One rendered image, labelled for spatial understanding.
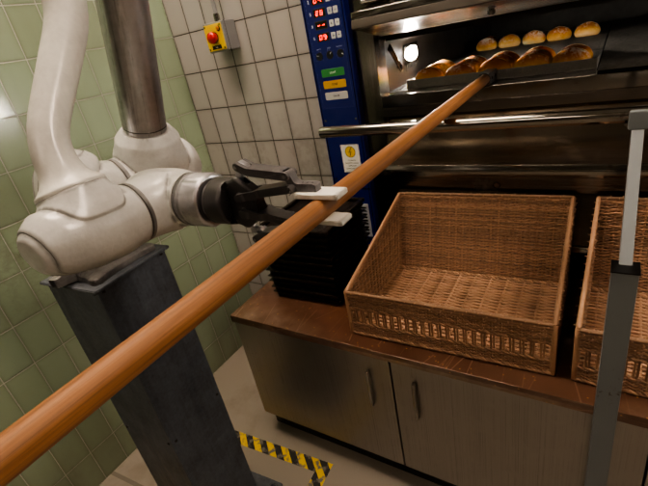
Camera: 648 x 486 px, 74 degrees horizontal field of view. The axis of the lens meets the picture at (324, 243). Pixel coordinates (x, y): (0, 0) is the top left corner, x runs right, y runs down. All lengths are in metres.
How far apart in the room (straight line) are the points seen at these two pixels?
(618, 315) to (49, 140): 0.97
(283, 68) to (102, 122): 0.69
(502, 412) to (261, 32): 1.45
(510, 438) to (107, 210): 1.09
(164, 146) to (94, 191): 0.44
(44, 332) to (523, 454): 1.53
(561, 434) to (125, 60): 1.29
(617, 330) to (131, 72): 1.08
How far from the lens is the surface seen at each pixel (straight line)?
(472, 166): 1.45
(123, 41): 1.04
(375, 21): 1.35
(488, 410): 1.27
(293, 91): 1.71
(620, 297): 0.92
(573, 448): 1.29
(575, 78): 1.39
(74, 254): 0.68
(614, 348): 0.99
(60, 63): 0.78
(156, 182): 0.75
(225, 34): 1.78
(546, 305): 1.42
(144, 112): 1.09
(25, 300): 1.73
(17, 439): 0.37
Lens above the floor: 1.41
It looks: 26 degrees down
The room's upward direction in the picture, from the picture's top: 12 degrees counter-clockwise
